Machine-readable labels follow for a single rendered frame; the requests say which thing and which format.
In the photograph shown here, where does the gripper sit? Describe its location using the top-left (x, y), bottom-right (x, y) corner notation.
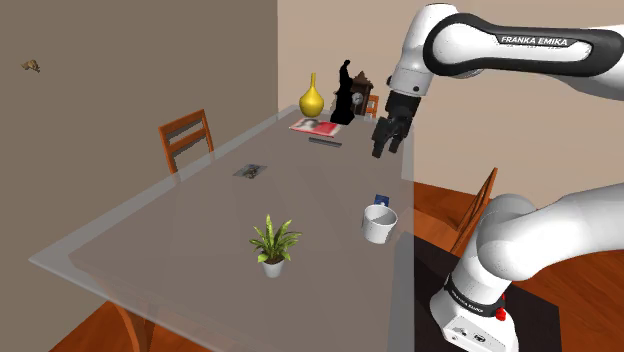
top-left (370, 90), bottom-right (423, 160)

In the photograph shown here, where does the brown mantel clock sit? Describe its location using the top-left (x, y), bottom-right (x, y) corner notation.
top-left (351, 70), bottom-right (376, 118)

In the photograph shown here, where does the black figure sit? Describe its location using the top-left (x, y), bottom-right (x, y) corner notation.
top-left (329, 59), bottom-right (357, 126)

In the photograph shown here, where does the dark grey remote control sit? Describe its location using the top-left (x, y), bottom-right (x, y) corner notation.
top-left (307, 136), bottom-right (343, 149)

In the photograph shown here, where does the red book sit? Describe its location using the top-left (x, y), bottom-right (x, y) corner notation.
top-left (288, 117), bottom-right (341, 139)

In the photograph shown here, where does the yellow vase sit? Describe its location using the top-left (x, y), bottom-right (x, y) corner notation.
top-left (298, 72), bottom-right (326, 119)

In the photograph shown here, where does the white cup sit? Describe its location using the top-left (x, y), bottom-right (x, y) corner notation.
top-left (361, 204), bottom-right (399, 245)

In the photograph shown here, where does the flat grey tablet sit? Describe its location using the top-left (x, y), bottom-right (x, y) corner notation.
top-left (232, 163), bottom-right (268, 180)

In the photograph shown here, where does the green plant in white pot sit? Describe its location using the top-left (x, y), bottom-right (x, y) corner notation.
top-left (248, 213), bottom-right (304, 280)

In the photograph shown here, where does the glass dining table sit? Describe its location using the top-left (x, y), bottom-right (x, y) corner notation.
top-left (28, 104), bottom-right (416, 352)

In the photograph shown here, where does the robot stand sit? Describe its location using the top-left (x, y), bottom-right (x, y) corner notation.
top-left (414, 232), bottom-right (562, 352)

